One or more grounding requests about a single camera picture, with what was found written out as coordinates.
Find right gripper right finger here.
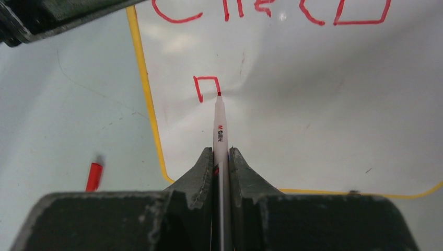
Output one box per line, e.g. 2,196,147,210
229,147,418,250

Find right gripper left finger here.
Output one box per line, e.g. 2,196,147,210
11,147,213,250

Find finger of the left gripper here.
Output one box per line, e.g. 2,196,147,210
1,0,142,47

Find red marker pen body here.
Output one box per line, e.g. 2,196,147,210
212,92,234,250

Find red marker cap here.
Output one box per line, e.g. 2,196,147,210
85,163,103,192

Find yellow-framed whiteboard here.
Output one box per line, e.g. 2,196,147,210
127,1,442,198

